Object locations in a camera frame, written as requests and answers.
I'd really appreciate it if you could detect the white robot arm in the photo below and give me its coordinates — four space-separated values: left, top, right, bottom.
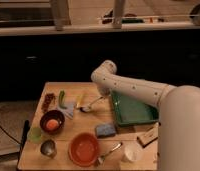
91 60 200 171

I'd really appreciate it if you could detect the green plastic tray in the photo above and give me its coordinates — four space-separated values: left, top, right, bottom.
111 91 159 127

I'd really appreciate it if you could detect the blue sponge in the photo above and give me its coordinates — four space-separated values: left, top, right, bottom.
95 124 116 137

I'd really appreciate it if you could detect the red dried food pile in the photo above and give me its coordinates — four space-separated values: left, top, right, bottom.
41 93 56 113

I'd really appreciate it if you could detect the dark bowl with egg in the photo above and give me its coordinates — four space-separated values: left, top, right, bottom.
40 110 65 134

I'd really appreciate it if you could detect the orange bowl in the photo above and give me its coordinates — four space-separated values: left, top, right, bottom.
68 132 100 167

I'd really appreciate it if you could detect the wooden block with black base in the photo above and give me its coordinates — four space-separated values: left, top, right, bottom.
137 124 158 148

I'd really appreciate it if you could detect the metal fork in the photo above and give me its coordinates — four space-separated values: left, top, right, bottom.
95 142 123 166

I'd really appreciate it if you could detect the white plastic cup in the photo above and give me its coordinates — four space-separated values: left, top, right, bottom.
122 142 143 163

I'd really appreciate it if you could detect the metal cup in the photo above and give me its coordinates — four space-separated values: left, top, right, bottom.
40 139 57 158

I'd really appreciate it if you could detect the green plastic cup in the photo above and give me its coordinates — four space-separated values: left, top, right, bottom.
27 127 43 143

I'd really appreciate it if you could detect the yellow handled tool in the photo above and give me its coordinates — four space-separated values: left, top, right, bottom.
76 93 84 109

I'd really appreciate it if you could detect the black cable left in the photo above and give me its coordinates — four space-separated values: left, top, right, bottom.
0 117 23 146

